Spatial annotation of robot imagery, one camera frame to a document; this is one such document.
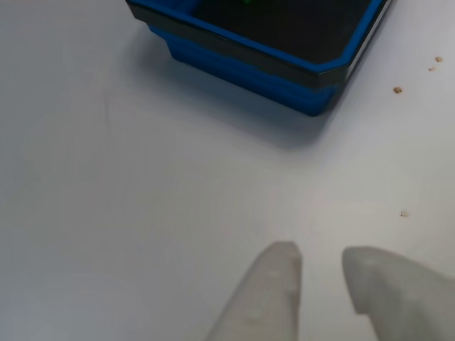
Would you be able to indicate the green cube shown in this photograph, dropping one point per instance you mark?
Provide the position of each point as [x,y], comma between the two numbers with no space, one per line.
[247,1]

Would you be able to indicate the blue plastic box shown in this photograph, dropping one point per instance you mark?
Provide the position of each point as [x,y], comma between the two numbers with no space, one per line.
[249,71]

